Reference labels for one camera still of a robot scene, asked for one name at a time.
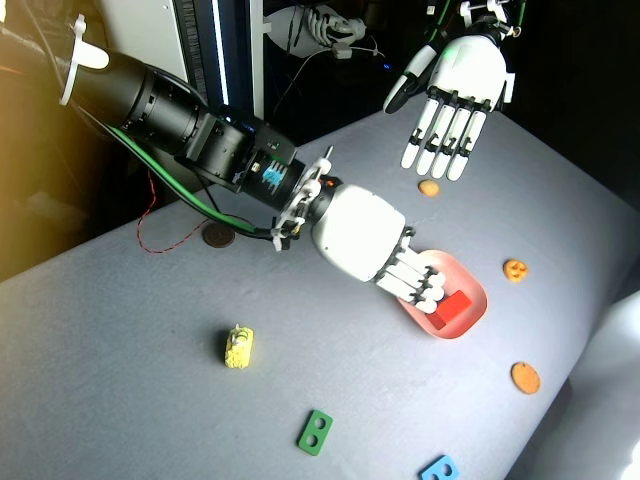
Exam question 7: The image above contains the red block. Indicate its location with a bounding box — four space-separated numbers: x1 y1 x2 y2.
428 289 474 330

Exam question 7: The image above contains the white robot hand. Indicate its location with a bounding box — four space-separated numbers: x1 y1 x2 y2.
382 33 516 182
309 183 450 316

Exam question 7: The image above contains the green two-hole flat block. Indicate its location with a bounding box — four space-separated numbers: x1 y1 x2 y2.
296 409 335 457

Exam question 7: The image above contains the round orange-brown cookie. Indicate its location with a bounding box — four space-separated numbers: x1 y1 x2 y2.
510 361 542 396

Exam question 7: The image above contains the orange cookie with holes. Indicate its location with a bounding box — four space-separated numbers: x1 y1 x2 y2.
502 258 530 284

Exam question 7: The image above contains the blue two-hole flat block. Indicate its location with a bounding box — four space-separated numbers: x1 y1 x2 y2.
417 454 461 480

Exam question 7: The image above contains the white cabinet with light strip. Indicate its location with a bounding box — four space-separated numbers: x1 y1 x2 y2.
97 0 266 121

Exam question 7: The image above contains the white cable with small box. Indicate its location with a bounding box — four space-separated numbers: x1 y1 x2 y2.
272 42 387 119

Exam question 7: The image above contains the pink bowl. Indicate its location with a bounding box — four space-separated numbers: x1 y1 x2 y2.
399 248 489 341

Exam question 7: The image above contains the spare white robot hand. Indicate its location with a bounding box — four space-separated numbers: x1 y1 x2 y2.
264 3 369 57

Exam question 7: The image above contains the thin red cable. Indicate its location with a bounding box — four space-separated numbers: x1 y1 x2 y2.
136 169 211 256

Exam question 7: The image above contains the grey table cloth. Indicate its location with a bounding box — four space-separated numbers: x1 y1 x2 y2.
0 107 640 480

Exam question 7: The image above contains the dark brown round cookie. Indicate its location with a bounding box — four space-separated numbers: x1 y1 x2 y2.
202 221 236 249

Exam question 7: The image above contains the yellow toy corn piece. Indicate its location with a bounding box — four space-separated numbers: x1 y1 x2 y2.
223 323 255 370

